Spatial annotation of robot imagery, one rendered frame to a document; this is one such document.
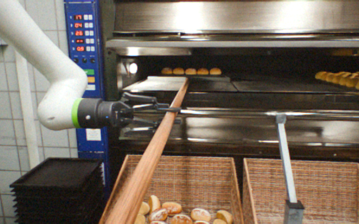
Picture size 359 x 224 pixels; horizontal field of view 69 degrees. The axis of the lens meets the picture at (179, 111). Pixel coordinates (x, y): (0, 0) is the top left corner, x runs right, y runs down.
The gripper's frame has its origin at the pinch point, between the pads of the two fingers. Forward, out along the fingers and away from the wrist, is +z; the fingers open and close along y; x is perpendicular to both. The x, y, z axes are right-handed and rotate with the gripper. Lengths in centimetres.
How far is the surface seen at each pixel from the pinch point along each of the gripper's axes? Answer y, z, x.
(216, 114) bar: 3.4, 14.5, -16.3
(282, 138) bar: 9.9, 36.5, -11.3
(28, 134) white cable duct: 26, -83, -52
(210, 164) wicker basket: 38, 14, -50
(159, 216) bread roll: 56, -9, -31
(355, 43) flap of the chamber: -22, 70, -39
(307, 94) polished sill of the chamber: 2, 59, -54
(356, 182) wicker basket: 43, 85, -48
